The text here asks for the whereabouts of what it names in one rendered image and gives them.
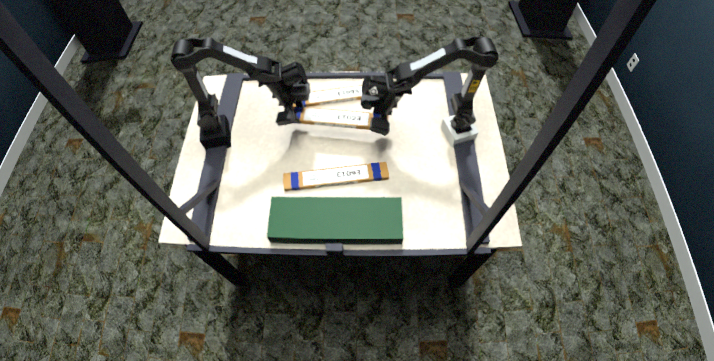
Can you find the green flat rectangular platform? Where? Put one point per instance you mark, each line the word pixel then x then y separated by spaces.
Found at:
pixel 346 220

